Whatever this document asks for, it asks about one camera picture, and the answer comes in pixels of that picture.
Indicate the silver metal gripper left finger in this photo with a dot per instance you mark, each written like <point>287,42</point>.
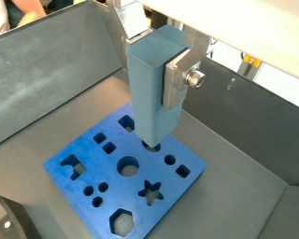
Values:
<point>128,18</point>

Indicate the grey enclosure side panel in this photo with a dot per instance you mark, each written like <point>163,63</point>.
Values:
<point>50,60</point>

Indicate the blue shape-sorter block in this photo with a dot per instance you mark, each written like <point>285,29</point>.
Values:
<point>119,183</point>

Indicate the yellow-capped white post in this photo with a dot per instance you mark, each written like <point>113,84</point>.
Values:
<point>248,67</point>

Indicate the blue-grey rectangular peg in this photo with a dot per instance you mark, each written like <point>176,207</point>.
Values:
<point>147,56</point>

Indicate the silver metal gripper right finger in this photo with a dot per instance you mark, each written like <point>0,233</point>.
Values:
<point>182,72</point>

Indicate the person in background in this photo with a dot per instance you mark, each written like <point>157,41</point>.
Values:
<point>20,12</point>

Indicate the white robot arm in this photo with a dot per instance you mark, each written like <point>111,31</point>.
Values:
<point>260,27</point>

